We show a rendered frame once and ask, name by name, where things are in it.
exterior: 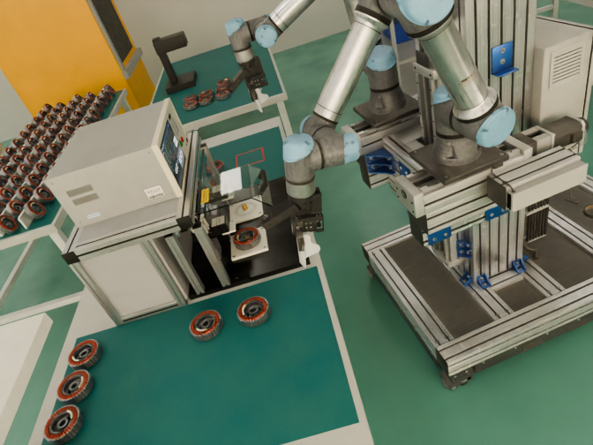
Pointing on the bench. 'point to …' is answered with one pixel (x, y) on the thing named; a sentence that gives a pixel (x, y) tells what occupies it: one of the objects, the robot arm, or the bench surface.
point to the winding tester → (118, 165)
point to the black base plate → (280, 236)
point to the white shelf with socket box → (18, 363)
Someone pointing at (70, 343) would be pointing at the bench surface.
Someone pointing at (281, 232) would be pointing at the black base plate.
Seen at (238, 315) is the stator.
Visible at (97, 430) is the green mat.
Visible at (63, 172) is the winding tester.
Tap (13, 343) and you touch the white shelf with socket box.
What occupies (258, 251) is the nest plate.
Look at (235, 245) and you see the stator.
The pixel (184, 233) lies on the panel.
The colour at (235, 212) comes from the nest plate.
